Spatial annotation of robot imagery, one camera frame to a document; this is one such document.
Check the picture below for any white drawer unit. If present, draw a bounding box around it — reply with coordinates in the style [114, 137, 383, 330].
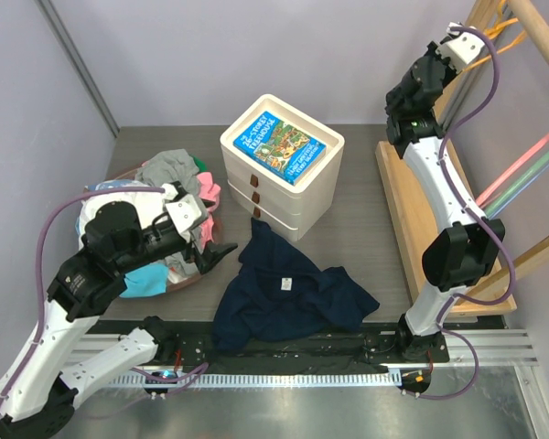
[220, 94, 345, 241]

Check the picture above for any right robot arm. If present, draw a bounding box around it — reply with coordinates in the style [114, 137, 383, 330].
[385, 33, 505, 361]

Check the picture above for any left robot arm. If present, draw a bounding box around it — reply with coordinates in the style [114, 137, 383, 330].
[0, 201, 237, 438]

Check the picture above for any navy blue t shirt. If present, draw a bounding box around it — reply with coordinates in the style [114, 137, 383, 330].
[211, 219, 380, 351]

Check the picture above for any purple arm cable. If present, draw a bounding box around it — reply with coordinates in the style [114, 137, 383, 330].
[411, 25, 517, 402]
[0, 185, 210, 417]

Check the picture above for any pink cloth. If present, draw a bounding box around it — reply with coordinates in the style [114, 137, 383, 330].
[197, 171, 221, 246]

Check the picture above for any green cloth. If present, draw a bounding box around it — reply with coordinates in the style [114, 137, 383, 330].
[193, 156, 208, 173]

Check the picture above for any wooden clothes rack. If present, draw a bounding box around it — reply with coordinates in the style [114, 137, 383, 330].
[376, 0, 549, 316]

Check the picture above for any pink hanger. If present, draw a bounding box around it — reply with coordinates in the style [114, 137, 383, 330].
[476, 133, 549, 207]

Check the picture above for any white cloth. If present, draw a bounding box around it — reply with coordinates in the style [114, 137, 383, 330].
[76, 183, 178, 249]

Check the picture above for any white slotted cable duct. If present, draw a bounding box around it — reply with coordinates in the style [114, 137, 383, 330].
[107, 369, 402, 390]

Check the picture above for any grey cloth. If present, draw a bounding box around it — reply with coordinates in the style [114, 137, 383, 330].
[135, 149, 200, 196]

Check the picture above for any blue treehouse paperback book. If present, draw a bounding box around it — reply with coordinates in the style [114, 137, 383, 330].
[233, 112, 327, 186]

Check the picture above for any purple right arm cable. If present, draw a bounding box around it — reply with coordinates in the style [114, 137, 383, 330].
[411, 25, 517, 402]

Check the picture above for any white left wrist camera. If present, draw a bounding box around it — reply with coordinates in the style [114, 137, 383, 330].
[161, 182, 209, 236]

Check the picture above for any yellow hanger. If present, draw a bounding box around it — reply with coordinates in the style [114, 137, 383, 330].
[463, 0, 527, 72]

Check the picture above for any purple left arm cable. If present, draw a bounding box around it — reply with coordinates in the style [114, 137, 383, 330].
[0, 185, 210, 417]

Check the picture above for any blue hanger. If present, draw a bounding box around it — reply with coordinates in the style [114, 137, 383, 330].
[487, 163, 549, 218]

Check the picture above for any light blue cloth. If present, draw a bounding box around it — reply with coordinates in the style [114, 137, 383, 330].
[120, 263, 168, 299]

